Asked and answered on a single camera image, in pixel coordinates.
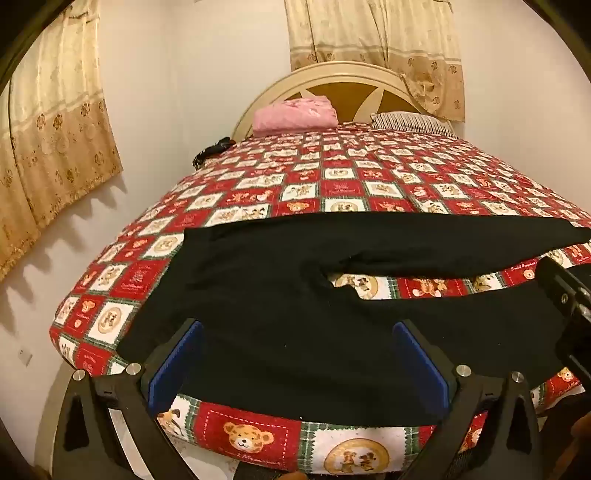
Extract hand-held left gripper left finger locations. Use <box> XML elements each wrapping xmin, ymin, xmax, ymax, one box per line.
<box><xmin>53</xmin><ymin>318</ymin><xmax>241</xmax><ymax>480</ymax></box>

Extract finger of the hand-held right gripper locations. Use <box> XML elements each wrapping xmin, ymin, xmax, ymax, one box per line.
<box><xmin>537</xmin><ymin>256</ymin><xmax>591</xmax><ymax>320</ymax></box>

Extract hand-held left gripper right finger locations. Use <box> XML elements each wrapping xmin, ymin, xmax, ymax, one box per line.
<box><xmin>392</xmin><ymin>319</ymin><xmax>546</xmax><ymax>480</ymax></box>

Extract black pants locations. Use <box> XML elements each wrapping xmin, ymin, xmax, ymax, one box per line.
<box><xmin>117</xmin><ymin>213</ymin><xmax>591</xmax><ymax>428</ymax></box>

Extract person's right forearm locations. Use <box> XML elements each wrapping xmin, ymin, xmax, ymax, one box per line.
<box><xmin>569</xmin><ymin>410</ymin><xmax>591</xmax><ymax>480</ymax></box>

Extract red teddy bear printed blanket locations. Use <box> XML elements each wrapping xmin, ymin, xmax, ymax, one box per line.
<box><xmin>48</xmin><ymin>124</ymin><xmax>591</xmax><ymax>476</ymax></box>

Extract striped pillow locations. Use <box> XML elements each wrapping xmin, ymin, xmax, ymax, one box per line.
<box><xmin>370</xmin><ymin>112</ymin><xmax>455</xmax><ymax>137</ymax></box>

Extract dark object beside bed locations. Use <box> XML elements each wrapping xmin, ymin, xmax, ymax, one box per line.
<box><xmin>191</xmin><ymin>137</ymin><xmax>232</xmax><ymax>169</ymax></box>

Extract beige floral curtain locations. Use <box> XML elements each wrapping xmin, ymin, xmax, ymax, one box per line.
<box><xmin>284</xmin><ymin>0</ymin><xmax>466</xmax><ymax>123</ymax></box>
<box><xmin>0</xmin><ymin>0</ymin><xmax>124</xmax><ymax>282</ymax></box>

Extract pink pillow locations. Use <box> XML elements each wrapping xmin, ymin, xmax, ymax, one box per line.
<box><xmin>252</xmin><ymin>95</ymin><xmax>338</xmax><ymax>137</ymax></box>

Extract cream wooden headboard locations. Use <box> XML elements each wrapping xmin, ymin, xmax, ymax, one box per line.
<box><xmin>229</xmin><ymin>61</ymin><xmax>455</xmax><ymax>139</ymax></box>

